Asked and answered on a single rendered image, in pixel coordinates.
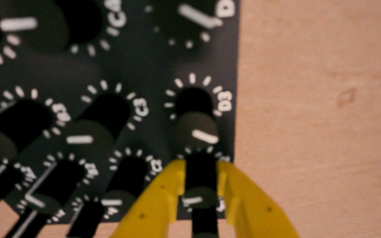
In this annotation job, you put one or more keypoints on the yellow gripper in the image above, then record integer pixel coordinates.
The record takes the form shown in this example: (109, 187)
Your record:
(248, 208)

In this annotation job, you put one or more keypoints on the black knob box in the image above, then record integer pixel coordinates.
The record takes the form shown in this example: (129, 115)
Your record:
(152, 72)

